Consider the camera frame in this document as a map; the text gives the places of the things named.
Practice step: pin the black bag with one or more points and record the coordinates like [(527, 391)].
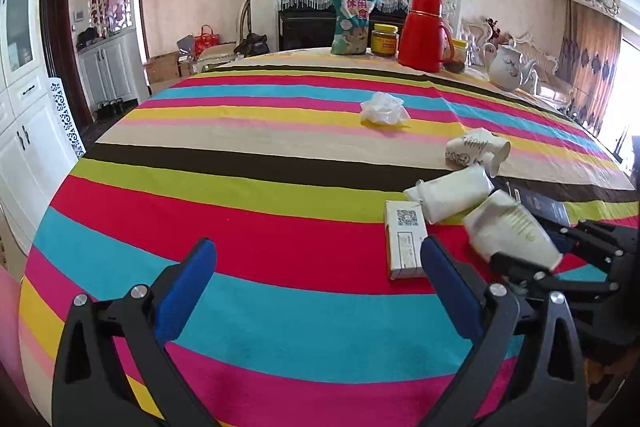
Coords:
[(252, 46)]

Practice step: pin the dark upright piano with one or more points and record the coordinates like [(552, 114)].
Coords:
[(305, 29)]

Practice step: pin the cushioned wooden chair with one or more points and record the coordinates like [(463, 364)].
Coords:
[(215, 54)]

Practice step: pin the glass jar dark contents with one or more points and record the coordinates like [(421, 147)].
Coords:
[(459, 57)]

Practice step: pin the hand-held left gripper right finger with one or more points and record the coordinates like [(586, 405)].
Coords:
[(450, 287)]

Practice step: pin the green snack bag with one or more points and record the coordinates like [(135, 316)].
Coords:
[(354, 19)]

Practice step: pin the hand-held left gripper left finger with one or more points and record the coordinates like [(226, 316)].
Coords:
[(185, 292)]

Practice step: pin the red thermos jug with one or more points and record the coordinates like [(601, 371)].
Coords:
[(422, 37)]

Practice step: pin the yellow-lidded sauce jar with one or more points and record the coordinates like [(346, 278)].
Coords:
[(384, 43)]

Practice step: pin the black box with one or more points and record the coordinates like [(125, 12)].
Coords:
[(540, 205)]

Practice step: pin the silver grey bag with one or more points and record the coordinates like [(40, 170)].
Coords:
[(186, 47)]

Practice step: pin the brown cardboard box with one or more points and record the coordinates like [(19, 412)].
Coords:
[(161, 69)]

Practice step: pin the patterned crushed paper cup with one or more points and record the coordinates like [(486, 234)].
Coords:
[(472, 152)]

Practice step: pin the tall white glass-door cabinet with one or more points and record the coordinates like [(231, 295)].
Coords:
[(25, 107)]

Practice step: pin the row of dark shoes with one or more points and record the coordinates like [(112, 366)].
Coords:
[(109, 108)]

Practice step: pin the white porcelain teapot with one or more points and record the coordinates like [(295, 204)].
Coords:
[(507, 69)]

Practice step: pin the white lattice floor stand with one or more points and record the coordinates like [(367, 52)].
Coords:
[(67, 117)]

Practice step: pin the white tissue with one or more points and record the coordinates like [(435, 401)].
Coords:
[(384, 109)]

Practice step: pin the cream ornate sofa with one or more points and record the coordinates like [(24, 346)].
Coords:
[(545, 62)]

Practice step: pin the low white shoe cabinet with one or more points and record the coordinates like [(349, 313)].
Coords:
[(107, 72)]

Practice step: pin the red gift bag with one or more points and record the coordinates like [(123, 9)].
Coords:
[(206, 43)]

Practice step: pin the brown patterned curtain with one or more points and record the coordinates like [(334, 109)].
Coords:
[(595, 67)]

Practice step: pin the cream ornate armchair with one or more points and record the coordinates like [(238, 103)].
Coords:
[(472, 34)]

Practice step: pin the pile of dark bags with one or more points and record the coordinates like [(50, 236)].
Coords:
[(90, 39)]

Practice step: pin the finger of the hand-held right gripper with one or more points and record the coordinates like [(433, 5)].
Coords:
[(530, 282), (585, 242)]

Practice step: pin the wall thermostat panel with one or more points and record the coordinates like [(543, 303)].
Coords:
[(78, 16)]

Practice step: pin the dark wooden door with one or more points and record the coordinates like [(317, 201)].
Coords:
[(62, 57)]

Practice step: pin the colourful striped tablecloth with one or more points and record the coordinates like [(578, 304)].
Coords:
[(275, 207)]

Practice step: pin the small white cardboard box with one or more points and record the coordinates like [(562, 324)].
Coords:
[(406, 242)]

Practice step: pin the bright window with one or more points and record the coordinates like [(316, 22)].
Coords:
[(627, 97)]

